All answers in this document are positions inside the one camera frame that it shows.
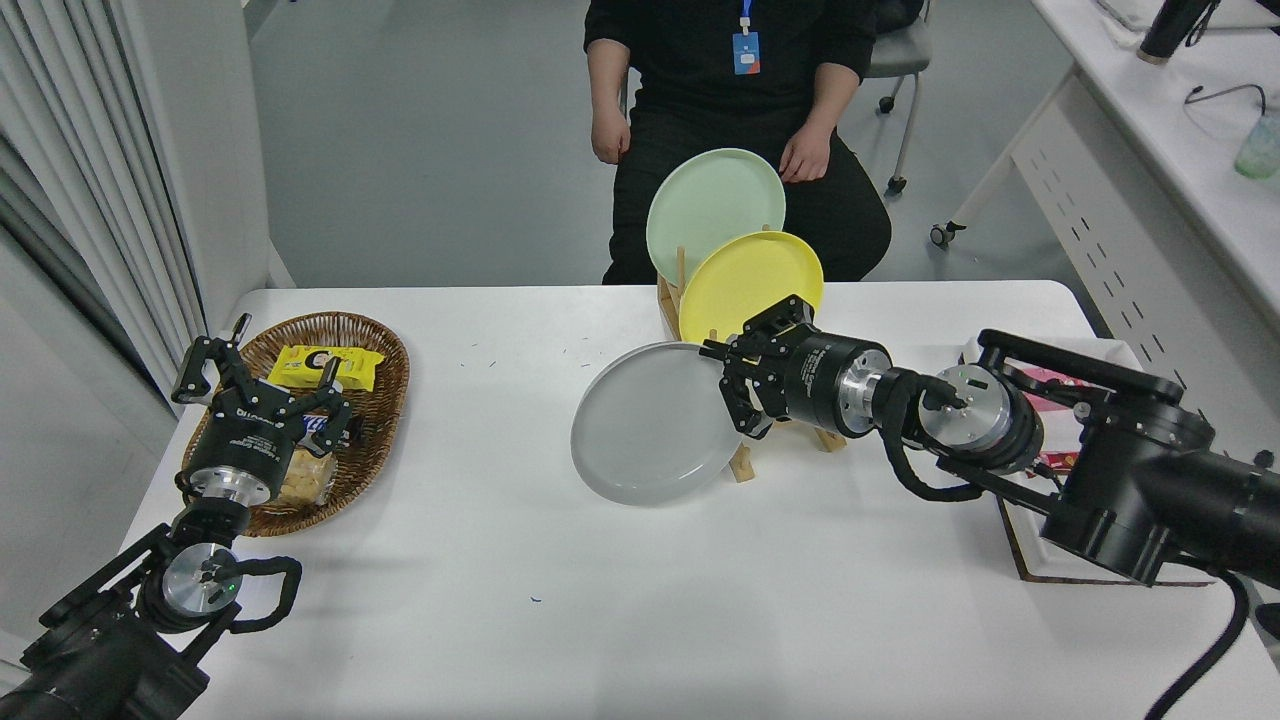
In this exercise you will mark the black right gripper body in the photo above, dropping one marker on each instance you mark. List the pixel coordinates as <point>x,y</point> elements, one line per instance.
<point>815,380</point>

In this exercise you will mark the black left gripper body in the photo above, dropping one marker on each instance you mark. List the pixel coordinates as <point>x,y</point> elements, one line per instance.
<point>245,440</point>

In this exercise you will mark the grey plate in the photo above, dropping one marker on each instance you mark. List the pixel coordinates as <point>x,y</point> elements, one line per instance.
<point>650,425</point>

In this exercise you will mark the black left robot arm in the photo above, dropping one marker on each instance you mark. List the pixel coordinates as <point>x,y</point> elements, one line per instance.
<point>100,660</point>

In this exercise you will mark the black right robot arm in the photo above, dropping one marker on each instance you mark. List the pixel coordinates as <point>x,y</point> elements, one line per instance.
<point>1130,470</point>

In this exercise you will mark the person's left forearm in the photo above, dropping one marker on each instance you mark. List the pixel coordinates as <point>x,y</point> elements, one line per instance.
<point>830,95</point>

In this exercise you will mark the person's right forearm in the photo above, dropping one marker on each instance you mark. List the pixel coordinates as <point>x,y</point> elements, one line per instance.
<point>606,75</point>

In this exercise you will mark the yellow plate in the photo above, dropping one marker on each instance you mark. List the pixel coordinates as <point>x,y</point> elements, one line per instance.
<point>745,285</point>

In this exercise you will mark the wooden plate rack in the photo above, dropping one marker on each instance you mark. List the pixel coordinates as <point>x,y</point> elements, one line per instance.
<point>741,465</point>

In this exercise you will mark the pale green plate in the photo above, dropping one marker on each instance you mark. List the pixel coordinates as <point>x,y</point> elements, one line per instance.
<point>710,205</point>

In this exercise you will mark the person's left hand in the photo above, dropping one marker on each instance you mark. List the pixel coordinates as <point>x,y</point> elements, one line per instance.
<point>805,155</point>

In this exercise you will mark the person's right hand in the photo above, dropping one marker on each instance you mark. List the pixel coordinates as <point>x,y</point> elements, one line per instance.
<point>610,135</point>

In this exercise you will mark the blue white snack bar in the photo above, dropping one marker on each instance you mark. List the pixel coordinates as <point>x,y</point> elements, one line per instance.
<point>318,428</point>

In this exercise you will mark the yellow snack packet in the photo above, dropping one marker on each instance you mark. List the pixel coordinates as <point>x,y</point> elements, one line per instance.
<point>295,370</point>

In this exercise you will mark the brown wicker basket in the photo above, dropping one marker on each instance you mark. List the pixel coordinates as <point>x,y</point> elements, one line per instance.
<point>370,440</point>

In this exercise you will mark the clear biscuit packet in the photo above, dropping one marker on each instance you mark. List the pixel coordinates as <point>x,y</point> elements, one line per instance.
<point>305,480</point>

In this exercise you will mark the person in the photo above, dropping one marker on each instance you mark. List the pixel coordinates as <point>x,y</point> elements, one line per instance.
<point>700,110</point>

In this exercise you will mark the pink snack packet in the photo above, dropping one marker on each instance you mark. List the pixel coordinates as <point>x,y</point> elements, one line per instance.
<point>1050,383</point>

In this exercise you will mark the dark red snack bar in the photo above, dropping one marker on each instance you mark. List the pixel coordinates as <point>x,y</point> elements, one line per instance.
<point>1058,462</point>

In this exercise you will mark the blue id badge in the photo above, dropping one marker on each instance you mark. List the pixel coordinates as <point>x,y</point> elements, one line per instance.
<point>746,53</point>

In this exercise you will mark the white vertical blinds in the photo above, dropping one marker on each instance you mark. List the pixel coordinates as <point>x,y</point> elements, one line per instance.
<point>60,150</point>

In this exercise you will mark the grey office chair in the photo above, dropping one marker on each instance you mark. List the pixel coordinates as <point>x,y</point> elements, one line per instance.
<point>895,55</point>

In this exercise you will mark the white tray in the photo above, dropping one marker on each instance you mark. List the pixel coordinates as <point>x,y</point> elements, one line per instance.
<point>1118,350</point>

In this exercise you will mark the white side desk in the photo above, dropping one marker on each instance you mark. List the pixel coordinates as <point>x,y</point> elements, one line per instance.
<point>1150,130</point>

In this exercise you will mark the black bottle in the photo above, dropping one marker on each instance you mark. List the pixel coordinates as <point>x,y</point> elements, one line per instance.
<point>1165,25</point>

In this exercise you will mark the clear green bottle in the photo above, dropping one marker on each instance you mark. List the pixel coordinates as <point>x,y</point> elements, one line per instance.
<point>1258,150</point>

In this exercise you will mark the white flat box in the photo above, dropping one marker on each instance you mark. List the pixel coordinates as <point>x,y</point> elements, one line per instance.
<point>1240,12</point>

